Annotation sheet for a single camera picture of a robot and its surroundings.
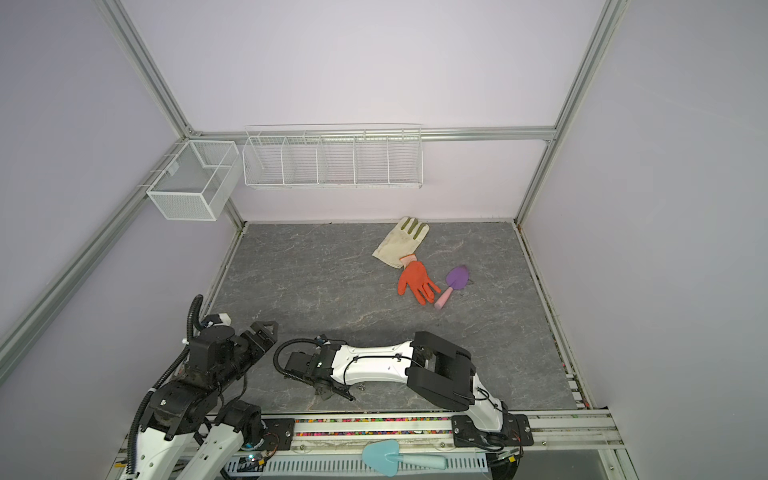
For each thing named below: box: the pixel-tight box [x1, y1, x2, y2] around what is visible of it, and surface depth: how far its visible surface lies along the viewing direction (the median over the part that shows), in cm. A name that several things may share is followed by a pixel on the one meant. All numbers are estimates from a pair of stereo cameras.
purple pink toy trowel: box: [434, 265, 470, 310], surface depth 105 cm
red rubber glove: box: [398, 254, 441, 306], surface depth 104 cm
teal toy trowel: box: [362, 440, 447, 477], surface depth 72 cm
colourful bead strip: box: [295, 417, 453, 437], surface depth 79 cm
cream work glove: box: [372, 217, 430, 269], surface depth 116 cm
